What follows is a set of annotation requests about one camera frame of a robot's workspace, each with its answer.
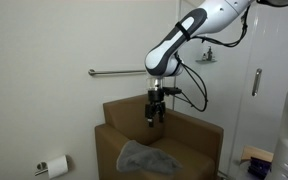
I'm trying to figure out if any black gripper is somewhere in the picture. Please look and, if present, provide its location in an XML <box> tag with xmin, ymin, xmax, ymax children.
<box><xmin>144</xmin><ymin>88</ymin><xmax>167</xmax><ymax>129</ymax></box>

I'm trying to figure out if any grey terry cloth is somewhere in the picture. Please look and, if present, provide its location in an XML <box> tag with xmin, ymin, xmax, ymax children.
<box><xmin>115</xmin><ymin>139</ymin><xmax>184</xmax><ymax>177</ymax></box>

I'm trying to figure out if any tan leather armchair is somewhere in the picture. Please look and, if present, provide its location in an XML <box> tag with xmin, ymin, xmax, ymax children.
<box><xmin>94</xmin><ymin>93</ymin><xmax>225</xmax><ymax>180</ymax></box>

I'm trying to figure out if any glass shower door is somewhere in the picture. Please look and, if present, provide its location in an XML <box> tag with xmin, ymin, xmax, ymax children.
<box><xmin>174</xmin><ymin>0</ymin><xmax>288</xmax><ymax>176</ymax></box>

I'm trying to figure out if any shower shelf with bottles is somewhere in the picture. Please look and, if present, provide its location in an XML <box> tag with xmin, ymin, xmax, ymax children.
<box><xmin>195</xmin><ymin>45</ymin><xmax>218</xmax><ymax>64</ymax></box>

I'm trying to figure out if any light wooden stool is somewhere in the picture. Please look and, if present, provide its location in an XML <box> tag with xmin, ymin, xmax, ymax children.
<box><xmin>240</xmin><ymin>144</ymin><xmax>275</xmax><ymax>165</ymax></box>

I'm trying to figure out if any white toilet paper roll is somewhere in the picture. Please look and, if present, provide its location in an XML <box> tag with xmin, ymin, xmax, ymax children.
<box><xmin>47</xmin><ymin>155</ymin><xmax>69</xmax><ymax>180</ymax></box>

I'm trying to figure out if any purple black device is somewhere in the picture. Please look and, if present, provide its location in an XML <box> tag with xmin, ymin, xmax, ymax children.
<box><xmin>247</xmin><ymin>156</ymin><xmax>273</xmax><ymax>180</ymax></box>

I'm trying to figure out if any chrome toilet paper holder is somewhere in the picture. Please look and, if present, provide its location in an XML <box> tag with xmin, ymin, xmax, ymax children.
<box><xmin>34</xmin><ymin>154</ymin><xmax>71</xmax><ymax>177</ymax></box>

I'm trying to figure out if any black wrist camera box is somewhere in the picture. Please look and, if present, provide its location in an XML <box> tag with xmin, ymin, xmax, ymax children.
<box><xmin>163</xmin><ymin>86</ymin><xmax>183</xmax><ymax>96</ymax></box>

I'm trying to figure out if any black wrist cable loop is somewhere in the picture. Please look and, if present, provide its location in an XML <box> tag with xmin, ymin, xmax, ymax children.
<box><xmin>173</xmin><ymin>5</ymin><xmax>252</xmax><ymax>113</ymax></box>

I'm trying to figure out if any chrome wall grab bar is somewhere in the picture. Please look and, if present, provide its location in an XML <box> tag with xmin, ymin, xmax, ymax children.
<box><xmin>87</xmin><ymin>68</ymin><xmax>148</xmax><ymax>77</ymax></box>

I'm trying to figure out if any chrome shower door handle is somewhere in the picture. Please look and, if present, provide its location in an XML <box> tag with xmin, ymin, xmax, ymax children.
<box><xmin>251</xmin><ymin>68</ymin><xmax>263</xmax><ymax>98</ymax></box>

